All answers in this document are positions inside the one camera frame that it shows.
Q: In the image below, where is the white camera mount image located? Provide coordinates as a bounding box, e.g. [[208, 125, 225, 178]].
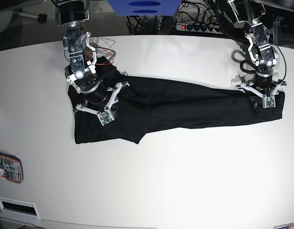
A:
[[236, 81, 286, 108], [75, 81, 130, 126]]

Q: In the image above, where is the black T-shirt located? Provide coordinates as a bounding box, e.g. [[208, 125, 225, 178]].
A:
[[74, 65, 285, 144]]

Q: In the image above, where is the white power strip red switch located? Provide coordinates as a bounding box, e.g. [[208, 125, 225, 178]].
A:
[[175, 22, 223, 34]]

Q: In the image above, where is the sticker at bottom edge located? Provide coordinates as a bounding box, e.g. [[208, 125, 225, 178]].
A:
[[273, 223, 294, 229]]

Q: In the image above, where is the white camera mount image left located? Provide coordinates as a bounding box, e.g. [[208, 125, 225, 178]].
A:
[[75, 81, 130, 126]]

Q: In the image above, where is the white table cable grommet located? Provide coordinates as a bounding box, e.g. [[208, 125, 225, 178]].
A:
[[0, 197, 40, 219]]

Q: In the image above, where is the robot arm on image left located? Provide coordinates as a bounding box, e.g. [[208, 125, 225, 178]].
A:
[[52, 0, 123, 125]]

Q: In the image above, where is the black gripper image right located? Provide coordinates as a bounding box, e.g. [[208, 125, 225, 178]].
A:
[[249, 73, 279, 108]]

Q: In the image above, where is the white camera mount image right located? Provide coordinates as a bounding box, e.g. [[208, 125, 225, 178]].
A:
[[236, 81, 286, 108]]

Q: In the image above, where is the blue plastic bin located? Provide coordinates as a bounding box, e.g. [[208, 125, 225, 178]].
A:
[[107, 0, 182, 16]]

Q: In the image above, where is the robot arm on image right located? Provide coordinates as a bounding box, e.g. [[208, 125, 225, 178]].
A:
[[227, 0, 285, 108]]

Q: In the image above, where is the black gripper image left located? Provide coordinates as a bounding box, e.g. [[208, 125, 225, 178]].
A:
[[75, 80, 107, 110]]

